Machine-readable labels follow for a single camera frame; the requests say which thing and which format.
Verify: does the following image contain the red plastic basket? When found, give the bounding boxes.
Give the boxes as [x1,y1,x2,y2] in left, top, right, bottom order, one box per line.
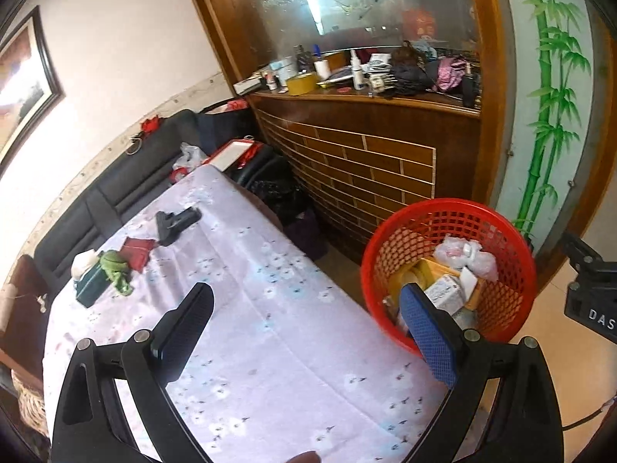
[361,198,538,358]

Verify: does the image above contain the yellow box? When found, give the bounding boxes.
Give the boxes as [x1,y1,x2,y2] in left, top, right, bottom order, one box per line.
[418,258,484,310]

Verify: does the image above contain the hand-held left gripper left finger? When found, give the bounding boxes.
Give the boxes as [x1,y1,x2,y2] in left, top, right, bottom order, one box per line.
[51,281,215,463]

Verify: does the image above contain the floral tablecloth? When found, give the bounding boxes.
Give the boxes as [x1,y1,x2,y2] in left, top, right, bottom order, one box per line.
[43,166,464,463]

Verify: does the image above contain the red pouch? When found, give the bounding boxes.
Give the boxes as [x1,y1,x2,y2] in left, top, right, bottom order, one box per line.
[119,236,156,272]

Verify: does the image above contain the pale blue printed box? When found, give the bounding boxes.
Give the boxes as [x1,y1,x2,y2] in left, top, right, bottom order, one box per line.
[425,275,464,308]

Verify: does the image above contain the long white box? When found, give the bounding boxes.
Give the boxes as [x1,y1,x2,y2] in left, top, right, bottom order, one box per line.
[233,77,265,96]

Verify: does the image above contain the clear plastic bag pink contents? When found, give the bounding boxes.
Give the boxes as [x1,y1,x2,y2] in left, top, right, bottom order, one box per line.
[469,250,499,282]

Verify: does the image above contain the white spray bottle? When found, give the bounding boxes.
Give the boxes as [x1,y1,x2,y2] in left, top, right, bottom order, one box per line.
[349,49,367,91]

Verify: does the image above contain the navy bag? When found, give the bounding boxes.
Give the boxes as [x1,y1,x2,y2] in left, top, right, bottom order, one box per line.
[195,101,256,155]

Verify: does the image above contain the black cable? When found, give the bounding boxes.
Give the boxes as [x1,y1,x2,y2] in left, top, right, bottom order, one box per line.
[561,393,617,431]

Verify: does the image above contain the dark sofa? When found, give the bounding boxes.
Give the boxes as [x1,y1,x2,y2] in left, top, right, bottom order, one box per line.
[34,108,256,283]

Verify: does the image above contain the yellow tape roll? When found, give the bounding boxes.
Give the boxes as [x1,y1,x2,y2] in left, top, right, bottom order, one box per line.
[286,72,319,96]

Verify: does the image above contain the wooden cabinet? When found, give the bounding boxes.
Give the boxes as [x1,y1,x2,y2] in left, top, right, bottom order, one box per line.
[178,0,502,261]

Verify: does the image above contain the pile of dark clothes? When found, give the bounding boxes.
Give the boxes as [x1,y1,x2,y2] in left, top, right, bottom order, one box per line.
[388,41,435,97]

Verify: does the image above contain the black bag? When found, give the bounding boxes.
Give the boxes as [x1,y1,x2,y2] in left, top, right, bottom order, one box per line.
[226,144,309,225]

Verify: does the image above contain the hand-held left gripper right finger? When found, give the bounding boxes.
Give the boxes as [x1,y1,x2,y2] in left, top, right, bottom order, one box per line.
[399,282,565,463]

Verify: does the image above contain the green tissue box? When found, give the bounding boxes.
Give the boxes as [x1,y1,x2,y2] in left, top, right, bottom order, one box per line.
[71,250,119,308]

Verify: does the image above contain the white plastic bag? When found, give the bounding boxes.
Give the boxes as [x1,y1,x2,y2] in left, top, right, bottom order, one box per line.
[172,144,207,174]
[433,235,483,268]

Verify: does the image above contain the green cloth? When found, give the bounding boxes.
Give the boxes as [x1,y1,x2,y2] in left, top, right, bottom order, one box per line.
[99,250,134,296]

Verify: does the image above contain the framed painting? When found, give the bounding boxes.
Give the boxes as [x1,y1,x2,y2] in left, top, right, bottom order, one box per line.
[0,6,65,165]

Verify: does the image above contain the red item with keys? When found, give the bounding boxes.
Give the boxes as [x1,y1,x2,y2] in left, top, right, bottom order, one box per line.
[128,116,164,155]

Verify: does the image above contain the torn yellow carton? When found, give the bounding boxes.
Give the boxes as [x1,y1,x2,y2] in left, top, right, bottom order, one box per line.
[391,264,427,300]

